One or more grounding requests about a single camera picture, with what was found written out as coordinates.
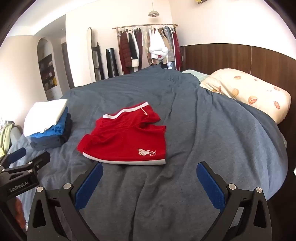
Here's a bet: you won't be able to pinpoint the cream patterned pillow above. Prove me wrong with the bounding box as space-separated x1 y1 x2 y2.
199 68 292 124

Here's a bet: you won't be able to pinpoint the white folded garment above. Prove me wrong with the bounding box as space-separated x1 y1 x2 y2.
23 99 68 137

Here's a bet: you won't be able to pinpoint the black coat stand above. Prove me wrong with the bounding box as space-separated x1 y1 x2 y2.
92 42 104 81

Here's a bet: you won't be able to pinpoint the dark wooden headboard panel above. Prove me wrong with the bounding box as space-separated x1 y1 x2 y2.
179 43 296 95

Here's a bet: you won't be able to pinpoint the wavy standing mirror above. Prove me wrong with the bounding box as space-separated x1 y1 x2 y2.
87 27 96 82

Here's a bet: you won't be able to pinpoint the blue folded garment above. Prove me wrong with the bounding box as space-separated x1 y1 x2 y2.
31 107 70 139

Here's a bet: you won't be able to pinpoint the pale green sofa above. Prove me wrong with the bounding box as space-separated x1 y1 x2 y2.
9 124 25 151

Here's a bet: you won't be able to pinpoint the light green pillow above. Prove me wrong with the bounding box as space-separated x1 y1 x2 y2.
181 69 210 82

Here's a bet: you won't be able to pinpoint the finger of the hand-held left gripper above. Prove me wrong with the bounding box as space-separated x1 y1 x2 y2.
0 147 27 170
0 151 51 180

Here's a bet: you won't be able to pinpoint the wooden clothes rack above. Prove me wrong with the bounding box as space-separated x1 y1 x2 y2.
112 23 179 75

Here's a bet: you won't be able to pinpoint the red shorts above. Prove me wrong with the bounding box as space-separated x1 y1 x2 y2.
77 101 167 165

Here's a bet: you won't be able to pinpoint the arched wall shelf niche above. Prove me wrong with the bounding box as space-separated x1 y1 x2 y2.
36 38 63 102

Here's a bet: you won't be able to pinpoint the person's left hand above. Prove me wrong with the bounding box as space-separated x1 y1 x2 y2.
13 197 27 229

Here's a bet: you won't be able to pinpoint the grey-blue blanket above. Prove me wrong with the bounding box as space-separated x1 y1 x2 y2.
9 65 288 241

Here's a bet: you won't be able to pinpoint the green-yellow cloth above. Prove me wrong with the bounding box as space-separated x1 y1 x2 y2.
0 123 15 160

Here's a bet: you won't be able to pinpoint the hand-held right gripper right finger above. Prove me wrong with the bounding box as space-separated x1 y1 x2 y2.
196 161 273 241

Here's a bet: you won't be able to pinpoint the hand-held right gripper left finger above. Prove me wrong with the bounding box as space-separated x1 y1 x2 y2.
27 161 104 241

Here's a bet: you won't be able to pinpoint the metal pendant lamp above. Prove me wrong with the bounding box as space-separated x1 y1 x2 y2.
149 0 158 17

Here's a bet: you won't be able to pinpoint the black cylindrical tower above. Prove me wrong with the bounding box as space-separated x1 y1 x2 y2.
106 48 121 79

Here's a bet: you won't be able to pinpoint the white fluffy coat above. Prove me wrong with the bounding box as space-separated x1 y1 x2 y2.
149 28 168 61

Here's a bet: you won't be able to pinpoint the dark navy folded garment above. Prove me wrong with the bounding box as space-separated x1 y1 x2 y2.
30 112 73 151

